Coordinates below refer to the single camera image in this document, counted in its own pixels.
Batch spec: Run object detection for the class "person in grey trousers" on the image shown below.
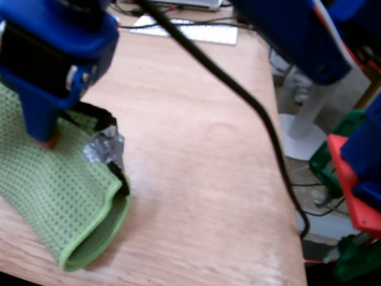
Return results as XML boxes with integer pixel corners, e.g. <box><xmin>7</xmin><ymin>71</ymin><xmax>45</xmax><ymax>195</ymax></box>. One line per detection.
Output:
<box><xmin>269</xmin><ymin>44</ymin><xmax>314</xmax><ymax>104</ymax></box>

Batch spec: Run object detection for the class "green microfiber cloth black hem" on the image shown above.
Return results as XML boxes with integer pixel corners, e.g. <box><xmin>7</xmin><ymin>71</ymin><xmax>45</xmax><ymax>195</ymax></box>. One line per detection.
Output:
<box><xmin>0</xmin><ymin>83</ymin><xmax>132</xmax><ymax>272</ymax></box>

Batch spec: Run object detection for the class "green table clamp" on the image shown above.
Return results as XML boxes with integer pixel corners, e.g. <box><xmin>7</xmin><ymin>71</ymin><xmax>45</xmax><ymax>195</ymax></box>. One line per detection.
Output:
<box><xmin>331</xmin><ymin>234</ymin><xmax>381</xmax><ymax>283</ymax></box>
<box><xmin>309</xmin><ymin>109</ymin><xmax>366</xmax><ymax>207</ymax></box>

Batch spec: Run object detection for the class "thick black camera cable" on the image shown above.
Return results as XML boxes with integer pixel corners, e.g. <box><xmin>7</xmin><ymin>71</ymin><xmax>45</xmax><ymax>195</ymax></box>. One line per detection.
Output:
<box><xmin>138</xmin><ymin>0</ymin><xmax>312</xmax><ymax>241</ymax></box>

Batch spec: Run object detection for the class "white round pedestal table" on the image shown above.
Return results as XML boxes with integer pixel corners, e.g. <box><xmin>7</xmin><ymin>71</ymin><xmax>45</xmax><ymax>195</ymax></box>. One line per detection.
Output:
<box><xmin>279</xmin><ymin>67</ymin><xmax>329</xmax><ymax>162</ymax></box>

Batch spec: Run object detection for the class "grey duct tape piece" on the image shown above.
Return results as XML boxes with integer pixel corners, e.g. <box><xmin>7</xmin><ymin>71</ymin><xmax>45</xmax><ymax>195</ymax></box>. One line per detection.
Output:
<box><xmin>82</xmin><ymin>124</ymin><xmax>126</xmax><ymax>168</ymax></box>

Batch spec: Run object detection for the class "red robot base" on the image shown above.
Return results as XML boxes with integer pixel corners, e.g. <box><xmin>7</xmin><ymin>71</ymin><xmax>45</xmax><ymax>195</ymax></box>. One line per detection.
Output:
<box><xmin>326</xmin><ymin>133</ymin><xmax>381</xmax><ymax>241</ymax></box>

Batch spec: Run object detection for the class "white keyboard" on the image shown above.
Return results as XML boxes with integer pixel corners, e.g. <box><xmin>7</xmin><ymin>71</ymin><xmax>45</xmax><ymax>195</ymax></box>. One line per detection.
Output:
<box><xmin>129</xmin><ymin>14</ymin><xmax>239</xmax><ymax>46</ymax></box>

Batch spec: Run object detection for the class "thin red wire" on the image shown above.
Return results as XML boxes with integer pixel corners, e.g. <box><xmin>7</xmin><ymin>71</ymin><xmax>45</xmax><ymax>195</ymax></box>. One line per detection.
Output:
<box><xmin>301</xmin><ymin>257</ymin><xmax>339</xmax><ymax>265</ymax></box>

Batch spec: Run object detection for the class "blue gripper black motor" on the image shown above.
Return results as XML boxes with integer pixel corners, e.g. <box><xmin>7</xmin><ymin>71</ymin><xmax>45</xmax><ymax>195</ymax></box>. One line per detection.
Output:
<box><xmin>0</xmin><ymin>0</ymin><xmax>120</xmax><ymax>150</ymax></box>

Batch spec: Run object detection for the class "thin black floor cable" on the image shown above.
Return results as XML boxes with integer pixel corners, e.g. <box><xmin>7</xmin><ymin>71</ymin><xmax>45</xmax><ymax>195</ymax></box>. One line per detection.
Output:
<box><xmin>290</xmin><ymin>181</ymin><xmax>346</xmax><ymax>217</ymax></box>

